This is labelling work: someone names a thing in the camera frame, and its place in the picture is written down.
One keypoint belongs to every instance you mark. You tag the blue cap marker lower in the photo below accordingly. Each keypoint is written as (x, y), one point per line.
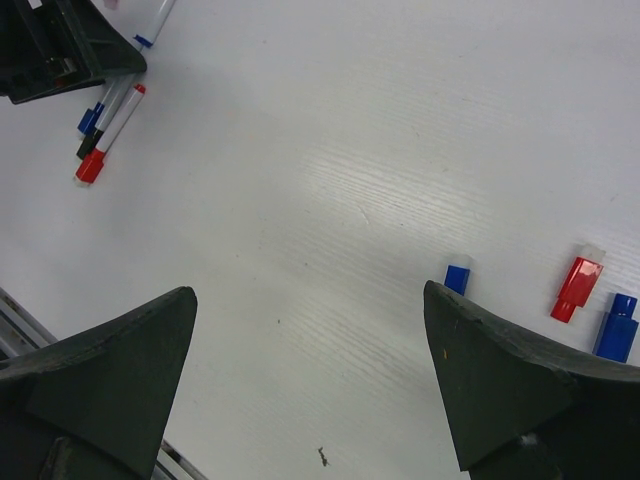
(107, 105)

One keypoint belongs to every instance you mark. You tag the red cap marker bottom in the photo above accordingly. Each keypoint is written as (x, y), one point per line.
(92, 164)

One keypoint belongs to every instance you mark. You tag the red marker cap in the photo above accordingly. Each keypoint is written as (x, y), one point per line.
(579, 283)

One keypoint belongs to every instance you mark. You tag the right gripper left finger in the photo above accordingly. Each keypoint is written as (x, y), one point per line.
(100, 390)

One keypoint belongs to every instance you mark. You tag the blue cap white marker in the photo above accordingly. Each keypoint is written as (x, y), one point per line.
(147, 37)

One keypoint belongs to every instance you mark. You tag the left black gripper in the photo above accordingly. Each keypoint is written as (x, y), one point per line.
(58, 47)

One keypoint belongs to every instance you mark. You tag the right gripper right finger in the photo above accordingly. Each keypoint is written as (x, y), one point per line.
(522, 406)

